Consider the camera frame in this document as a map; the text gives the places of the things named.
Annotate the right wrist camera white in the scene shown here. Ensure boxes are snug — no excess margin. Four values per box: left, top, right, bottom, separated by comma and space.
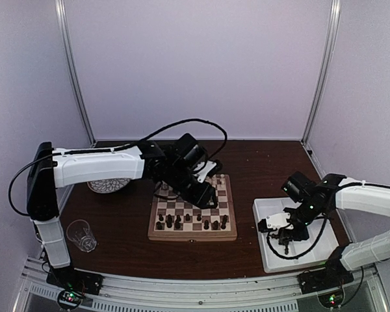
257, 213, 293, 233

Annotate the patterned ceramic plate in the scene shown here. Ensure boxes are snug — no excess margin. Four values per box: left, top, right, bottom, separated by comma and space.
87, 178, 131, 194

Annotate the left aluminium frame post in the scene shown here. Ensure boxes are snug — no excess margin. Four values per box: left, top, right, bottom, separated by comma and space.
55, 0, 96, 146

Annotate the right aluminium frame post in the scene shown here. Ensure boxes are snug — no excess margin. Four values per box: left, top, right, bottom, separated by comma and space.
301, 0, 341, 146

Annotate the dark queen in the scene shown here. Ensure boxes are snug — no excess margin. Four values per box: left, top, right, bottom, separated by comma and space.
174, 220, 181, 230

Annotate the front aluminium rail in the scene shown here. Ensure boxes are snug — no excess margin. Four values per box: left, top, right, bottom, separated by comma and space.
10, 257, 390, 311

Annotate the white chess pieces row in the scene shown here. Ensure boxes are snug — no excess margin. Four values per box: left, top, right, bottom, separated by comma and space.
160, 174, 231, 191

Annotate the clear drinking glass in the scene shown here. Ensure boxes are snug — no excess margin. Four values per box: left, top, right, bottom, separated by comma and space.
66, 219, 97, 253

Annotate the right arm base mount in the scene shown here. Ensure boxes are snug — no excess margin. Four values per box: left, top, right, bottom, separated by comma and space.
297, 269, 354, 294

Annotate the wooden chess board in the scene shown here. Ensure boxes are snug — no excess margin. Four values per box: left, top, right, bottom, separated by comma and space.
148, 185, 237, 242

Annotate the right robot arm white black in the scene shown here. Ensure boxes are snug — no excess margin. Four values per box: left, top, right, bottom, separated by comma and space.
271, 172, 390, 287

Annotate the white plastic compartment tray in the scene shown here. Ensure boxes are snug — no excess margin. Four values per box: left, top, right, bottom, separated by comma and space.
252, 198, 339, 274

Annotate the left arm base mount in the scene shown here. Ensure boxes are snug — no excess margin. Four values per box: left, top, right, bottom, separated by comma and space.
46, 264, 103, 295

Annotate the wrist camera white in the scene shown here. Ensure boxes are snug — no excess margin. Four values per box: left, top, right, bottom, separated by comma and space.
257, 213, 293, 233
193, 160, 222, 183

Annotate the aluminium frame post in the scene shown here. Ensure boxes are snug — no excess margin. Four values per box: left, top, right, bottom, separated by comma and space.
55, 0, 96, 146
301, 0, 341, 146

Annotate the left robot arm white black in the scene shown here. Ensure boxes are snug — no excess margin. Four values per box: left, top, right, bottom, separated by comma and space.
22, 133, 222, 289

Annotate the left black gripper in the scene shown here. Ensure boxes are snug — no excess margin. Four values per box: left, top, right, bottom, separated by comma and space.
166, 163, 218, 209

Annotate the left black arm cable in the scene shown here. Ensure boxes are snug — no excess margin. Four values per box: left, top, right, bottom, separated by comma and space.
8, 118, 228, 217

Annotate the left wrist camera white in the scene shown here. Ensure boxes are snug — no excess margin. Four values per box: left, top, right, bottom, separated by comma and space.
193, 160, 222, 183

